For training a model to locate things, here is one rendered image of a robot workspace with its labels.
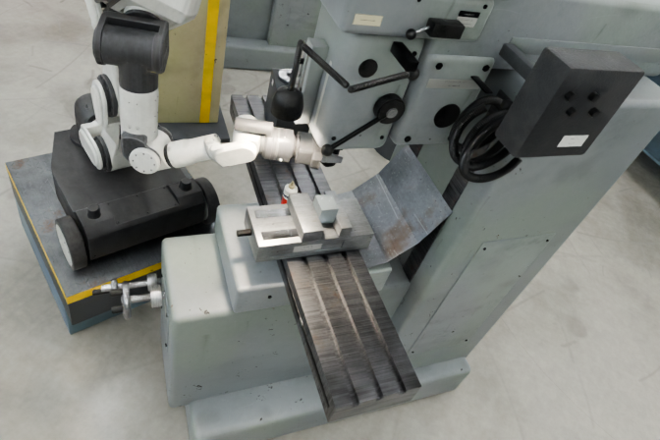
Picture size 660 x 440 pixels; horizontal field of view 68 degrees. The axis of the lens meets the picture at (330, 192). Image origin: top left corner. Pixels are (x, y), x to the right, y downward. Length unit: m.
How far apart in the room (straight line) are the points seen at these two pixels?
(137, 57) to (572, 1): 0.98
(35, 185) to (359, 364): 1.64
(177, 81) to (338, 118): 2.12
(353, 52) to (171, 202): 1.18
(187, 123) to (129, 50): 2.14
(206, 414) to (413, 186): 1.10
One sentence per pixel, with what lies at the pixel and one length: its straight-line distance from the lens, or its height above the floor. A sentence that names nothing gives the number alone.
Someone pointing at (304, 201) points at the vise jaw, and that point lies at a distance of 1.41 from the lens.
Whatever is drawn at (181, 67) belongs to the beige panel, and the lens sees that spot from 3.12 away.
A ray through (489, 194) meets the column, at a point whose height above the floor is 1.26.
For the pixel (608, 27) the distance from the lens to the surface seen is 1.42.
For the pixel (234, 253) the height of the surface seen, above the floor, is 0.88.
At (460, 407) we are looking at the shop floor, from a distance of 2.51.
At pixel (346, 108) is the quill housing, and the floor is 1.44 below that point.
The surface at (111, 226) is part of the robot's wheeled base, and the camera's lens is 1.95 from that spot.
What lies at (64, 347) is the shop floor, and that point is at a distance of 2.37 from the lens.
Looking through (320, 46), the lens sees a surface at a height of 1.55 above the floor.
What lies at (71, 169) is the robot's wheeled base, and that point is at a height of 0.57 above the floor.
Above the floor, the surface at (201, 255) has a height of 0.76.
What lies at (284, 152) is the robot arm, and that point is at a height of 1.24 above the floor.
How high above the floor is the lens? 2.04
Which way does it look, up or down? 41 degrees down
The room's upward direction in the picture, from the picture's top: 18 degrees clockwise
